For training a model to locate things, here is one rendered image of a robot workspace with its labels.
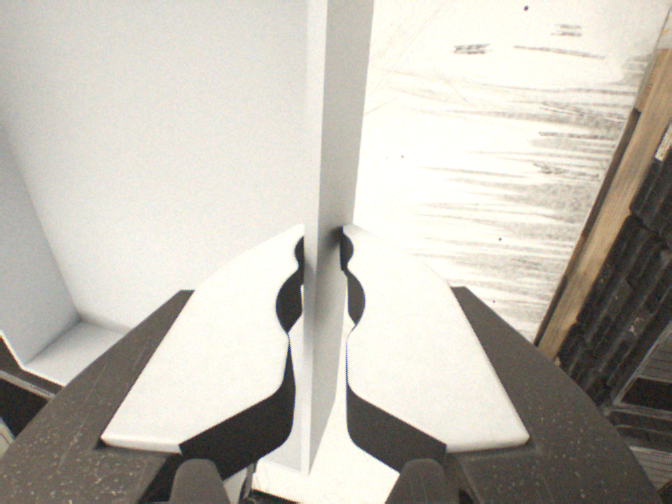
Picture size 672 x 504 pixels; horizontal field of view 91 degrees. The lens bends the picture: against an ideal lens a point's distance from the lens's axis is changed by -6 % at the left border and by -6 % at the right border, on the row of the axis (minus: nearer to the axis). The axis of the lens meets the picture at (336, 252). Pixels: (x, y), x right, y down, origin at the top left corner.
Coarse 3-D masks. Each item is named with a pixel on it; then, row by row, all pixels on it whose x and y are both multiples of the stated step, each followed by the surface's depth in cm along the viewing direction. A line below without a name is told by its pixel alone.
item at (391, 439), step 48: (384, 240) 10; (384, 288) 8; (432, 288) 8; (384, 336) 7; (432, 336) 7; (384, 384) 6; (432, 384) 6; (480, 384) 6; (384, 432) 6; (432, 432) 5; (480, 432) 5
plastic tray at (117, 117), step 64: (0, 0) 14; (64, 0) 13; (128, 0) 13; (192, 0) 12; (256, 0) 12; (320, 0) 7; (0, 64) 16; (64, 64) 15; (128, 64) 14; (192, 64) 13; (256, 64) 13; (320, 64) 8; (0, 128) 18; (64, 128) 17; (128, 128) 16; (192, 128) 15; (256, 128) 14; (320, 128) 8; (0, 192) 18; (64, 192) 19; (128, 192) 18; (192, 192) 16; (256, 192) 15; (320, 192) 9; (0, 256) 19; (64, 256) 22; (128, 256) 20; (192, 256) 18; (320, 256) 11; (0, 320) 20; (64, 320) 24; (128, 320) 23; (320, 320) 13; (64, 384) 21; (320, 384) 15
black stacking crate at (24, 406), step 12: (0, 384) 74; (12, 384) 77; (0, 396) 75; (12, 396) 78; (24, 396) 81; (36, 396) 85; (0, 408) 76; (12, 408) 79; (24, 408) 82; (36, 408) 86; (12, 420) 80; (24, 420) 83
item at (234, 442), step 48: (288, 240) 10; (240, 288) 8; (288, 288) 9; (192, 336) 7; (240, 336) 7; (288, 336) 7; (144, 384) 6; (192, 384) 6; (240, 384) 6; (288, 384) 6; (144, 432) 5; (192, 432) 5; (240, 432) 6; (288, 432) 7; (240, 480) 8
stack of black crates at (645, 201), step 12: (660, 144) 82; (660, 156) 82; (648, 168) 86; (660, 168) 81; (648, 180) 86; (660, 180) 82; (636, 192) 89; (648, 192) 85; (660, 192) 80; (636, 204) 90; (648, 204) 84; (660, 204) 80; (648, 216) 83; (660, 216) 80; (648, 228) 84; (660, 228) 79
